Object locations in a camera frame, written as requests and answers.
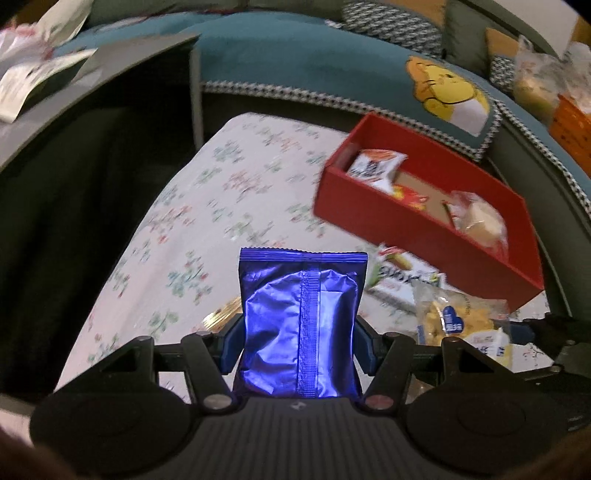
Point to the white crumpled plastic bag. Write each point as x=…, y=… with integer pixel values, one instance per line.
x=21, y=44

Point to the pale green cloth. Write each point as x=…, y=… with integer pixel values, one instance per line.
x=64, y=18

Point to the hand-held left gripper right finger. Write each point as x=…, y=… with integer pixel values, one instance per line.
x=367, y=346

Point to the blue foil snack packet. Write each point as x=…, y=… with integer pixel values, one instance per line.
x=295, y=332

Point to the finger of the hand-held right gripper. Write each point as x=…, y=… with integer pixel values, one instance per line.
x=519, y=332

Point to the yellow red gummy packet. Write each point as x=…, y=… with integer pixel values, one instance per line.
x=408, y=196

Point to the dark side table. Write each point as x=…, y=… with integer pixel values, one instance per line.
x=69, y=230

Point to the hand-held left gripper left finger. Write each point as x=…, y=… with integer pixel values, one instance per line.
x=231, y=346

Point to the small tan houndstooth pillow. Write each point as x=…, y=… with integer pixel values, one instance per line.
x=501, y=60

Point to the green sofa cushion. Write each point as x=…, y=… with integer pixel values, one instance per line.
x=466, y=37
x=161, y=7

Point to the orange plastic basket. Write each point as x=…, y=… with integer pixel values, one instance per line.
x=572, y=134

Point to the clear-wrapped round pastry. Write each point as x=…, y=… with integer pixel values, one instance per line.
x=480, y=221

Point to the large tan houndstooth pillow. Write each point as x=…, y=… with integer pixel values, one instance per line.
x=392, y=23

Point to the teal lion print sofa cover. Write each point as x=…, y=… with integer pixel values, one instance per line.
x=286, y=50

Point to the green white wafer packet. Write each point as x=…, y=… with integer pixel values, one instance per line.
x=401, y=277

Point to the teal houndstooth-trim sofa cover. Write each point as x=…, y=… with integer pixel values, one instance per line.
x=535, y=134

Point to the clear plastic food bag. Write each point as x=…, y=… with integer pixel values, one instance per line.
x=540, y=78

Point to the clear waffle cookie packet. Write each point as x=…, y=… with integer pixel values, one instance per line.
x=443, y=314

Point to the green sofa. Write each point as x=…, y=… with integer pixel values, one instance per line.
x=545, y=194

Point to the white orange snack packet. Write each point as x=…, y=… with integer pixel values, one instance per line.
x=374, y=168

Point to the printed paper sheet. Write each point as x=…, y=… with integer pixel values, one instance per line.
x=32, y=83

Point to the gold snack packet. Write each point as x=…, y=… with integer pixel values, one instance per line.
x=224, y=314

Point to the red cardboard box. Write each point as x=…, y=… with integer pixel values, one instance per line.
x=415, y=240

